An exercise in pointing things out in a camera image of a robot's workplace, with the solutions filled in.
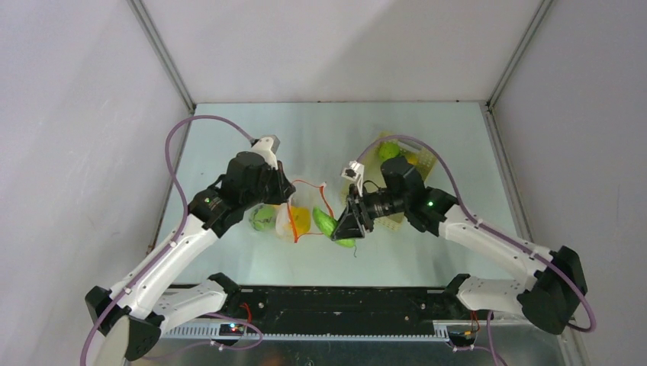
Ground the cream plastic basket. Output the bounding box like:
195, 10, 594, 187
331, 156, 443, 240

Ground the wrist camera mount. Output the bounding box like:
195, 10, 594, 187
341, 160, 365, 197
250, 135, 280, 170

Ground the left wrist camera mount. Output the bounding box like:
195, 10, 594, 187
250, 135, 280, 170

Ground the green watermelon toy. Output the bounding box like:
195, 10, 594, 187
249, 204, 277, 232

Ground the green bitter gourd toy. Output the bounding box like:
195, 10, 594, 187
312, 207, 356, 248

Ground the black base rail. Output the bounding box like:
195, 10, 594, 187
220, 286, 472, 336

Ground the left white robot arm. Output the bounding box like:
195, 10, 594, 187
85, 148, 295, 365

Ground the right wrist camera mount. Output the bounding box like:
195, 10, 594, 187
341, 160, 365, 197

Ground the clear zip top bag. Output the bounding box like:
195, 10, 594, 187
274, 178, 334, 243

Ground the yellow mango toy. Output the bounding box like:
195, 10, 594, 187
405, 154, 419, 167

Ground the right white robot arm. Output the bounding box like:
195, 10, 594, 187
330, 157, 587, 335

